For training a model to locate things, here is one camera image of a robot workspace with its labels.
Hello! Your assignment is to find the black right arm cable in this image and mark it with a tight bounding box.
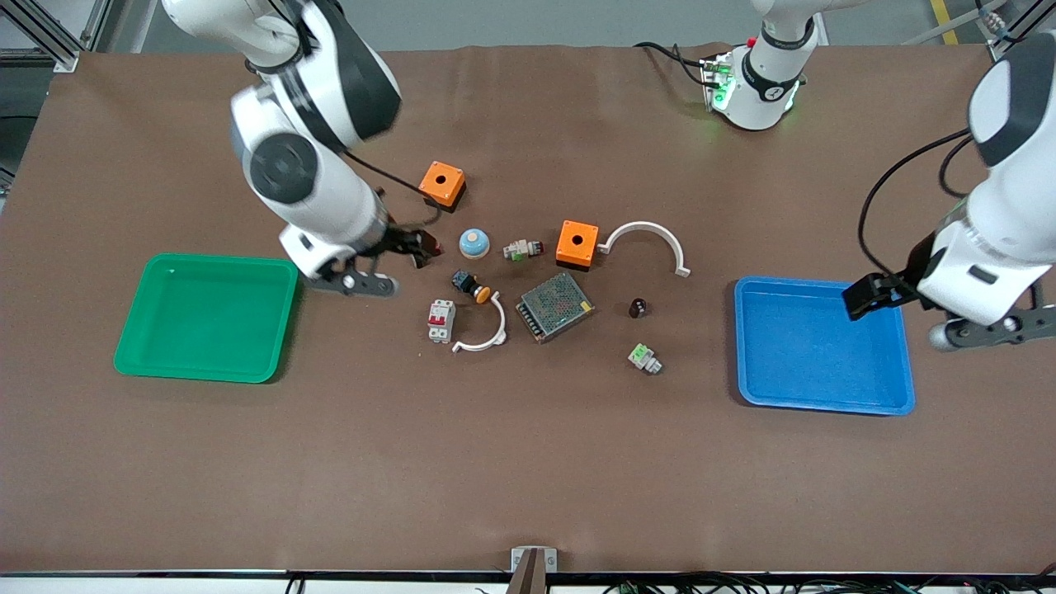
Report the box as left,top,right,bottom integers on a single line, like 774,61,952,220
342,150,445,227

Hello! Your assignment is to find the green plastic tray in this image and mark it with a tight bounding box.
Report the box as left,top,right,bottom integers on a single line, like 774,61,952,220
113,252,299,384

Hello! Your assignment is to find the blue plastic tray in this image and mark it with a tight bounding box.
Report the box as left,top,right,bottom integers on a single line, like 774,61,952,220
733,276,917,417

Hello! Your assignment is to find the small white semicircular clamp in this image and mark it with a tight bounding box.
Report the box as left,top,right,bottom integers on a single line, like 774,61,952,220
450,293,508,354

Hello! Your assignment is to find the white red circuit breaker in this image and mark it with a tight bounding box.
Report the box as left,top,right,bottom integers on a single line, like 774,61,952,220
427,299,458,345

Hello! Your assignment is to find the brown table mat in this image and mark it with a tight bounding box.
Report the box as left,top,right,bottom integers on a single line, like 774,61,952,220
0,43,1056,575

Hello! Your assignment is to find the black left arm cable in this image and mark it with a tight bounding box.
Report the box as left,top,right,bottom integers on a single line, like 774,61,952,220
857,126,995,281

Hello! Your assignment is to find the aluminium frame profile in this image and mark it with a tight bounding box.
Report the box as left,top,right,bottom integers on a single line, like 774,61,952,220
973,0,1056,64
0,0,113,73

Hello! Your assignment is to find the black orange-headed push button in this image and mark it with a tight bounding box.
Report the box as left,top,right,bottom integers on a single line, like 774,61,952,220
450,269,493,305

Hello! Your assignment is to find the black left base cable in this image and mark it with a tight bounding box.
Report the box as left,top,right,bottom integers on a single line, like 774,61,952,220
634,40,720,88

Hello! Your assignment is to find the green white switch module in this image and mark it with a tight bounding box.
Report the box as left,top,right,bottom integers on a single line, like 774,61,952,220
627,342,664,376

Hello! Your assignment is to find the large white semicircular clamp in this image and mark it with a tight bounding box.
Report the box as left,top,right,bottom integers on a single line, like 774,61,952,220
596,221,692,279

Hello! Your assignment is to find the metal mesh power supply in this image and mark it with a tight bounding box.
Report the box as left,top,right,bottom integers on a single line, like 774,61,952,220
515,271,596,344

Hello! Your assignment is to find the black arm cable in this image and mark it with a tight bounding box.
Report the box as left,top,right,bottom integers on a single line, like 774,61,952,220
857,126,995,281
342,150,445,227

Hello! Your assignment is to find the orange button box black base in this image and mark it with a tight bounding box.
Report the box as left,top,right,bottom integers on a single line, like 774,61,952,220
555,219,601,272
418,160,468,214

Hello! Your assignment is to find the grey metal edge bracket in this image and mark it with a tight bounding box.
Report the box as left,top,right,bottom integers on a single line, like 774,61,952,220
510,546,559,594

